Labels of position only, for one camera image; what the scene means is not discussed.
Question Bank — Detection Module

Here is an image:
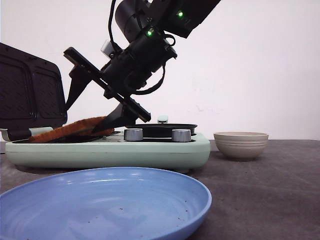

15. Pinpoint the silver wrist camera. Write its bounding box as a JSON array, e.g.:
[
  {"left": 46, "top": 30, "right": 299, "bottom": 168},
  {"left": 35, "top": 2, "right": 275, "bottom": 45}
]
[{"left": 100, "top": 40, "right": 117, "bottom": 59}]

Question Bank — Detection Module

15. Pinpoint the beige ceramic bowl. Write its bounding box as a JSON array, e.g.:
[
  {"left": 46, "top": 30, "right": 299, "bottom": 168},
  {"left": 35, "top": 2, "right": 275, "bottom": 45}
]
[{"left": 213, "top": 131, "right": 269, "bottom": 161}]

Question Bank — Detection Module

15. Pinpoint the white bread slice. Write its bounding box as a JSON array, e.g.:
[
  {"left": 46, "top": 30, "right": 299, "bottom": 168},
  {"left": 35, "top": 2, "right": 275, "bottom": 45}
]
[{"left": 28, "top": 116, "right": 115, "bottom": 143}]

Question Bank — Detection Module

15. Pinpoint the right silver control knob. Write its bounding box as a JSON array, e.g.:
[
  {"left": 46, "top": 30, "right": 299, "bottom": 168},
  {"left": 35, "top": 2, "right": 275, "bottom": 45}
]
[{"left": 171, "top": 128, "right": 192, "bottom": 143}]

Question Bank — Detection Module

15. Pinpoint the breakfast maker hinged lid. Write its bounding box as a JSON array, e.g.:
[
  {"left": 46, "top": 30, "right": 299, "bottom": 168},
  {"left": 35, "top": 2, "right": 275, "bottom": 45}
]
[{"left": 0, "top": 43, "right": 68, "bottom": 141}]

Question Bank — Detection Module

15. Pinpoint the blue ceramic plate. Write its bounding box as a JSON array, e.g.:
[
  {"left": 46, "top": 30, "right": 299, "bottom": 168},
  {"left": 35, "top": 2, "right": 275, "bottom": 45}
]
[{"left": 0, "top": 167, "right": 212, "bottom": 240}]

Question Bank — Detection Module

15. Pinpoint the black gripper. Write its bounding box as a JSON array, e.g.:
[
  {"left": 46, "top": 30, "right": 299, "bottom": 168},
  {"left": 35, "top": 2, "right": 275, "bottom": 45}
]
[{"left": 64, "top": 29, "right": 177, "bottom": 133}]

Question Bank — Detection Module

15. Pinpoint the silver control knob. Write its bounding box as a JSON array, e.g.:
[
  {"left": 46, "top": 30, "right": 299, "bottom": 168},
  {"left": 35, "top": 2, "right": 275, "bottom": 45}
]
[
  {"left": 123, "top": 128, "right": 144, "bottom": 142},
  {"left": 171, "top": 128, "right": 192, "bottom": 143}
]

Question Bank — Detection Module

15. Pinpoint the black round frying pan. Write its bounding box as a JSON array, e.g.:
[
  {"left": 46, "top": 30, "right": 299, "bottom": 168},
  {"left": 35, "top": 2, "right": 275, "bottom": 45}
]
[{"left": 126, "top": 123, "right": 198, "bottom": 138}]

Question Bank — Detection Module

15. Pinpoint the mint green breakfast maker base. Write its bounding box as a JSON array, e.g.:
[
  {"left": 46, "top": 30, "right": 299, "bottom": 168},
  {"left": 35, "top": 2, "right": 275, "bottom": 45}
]
[{"left": 0, "top": 114, "right": 211, "bottom": 174}]

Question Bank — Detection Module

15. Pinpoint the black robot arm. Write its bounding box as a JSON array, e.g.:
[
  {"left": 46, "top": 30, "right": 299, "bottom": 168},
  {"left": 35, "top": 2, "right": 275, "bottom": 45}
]
[{"left": 64, "top": 0, "right": 218, "bottom": 133}]

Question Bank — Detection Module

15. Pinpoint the left silver control knob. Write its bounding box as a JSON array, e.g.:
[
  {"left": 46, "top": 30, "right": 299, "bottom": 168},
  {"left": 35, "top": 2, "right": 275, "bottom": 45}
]
[{"left": 123, "top": 128, "right": 144, "bottom": 142}]

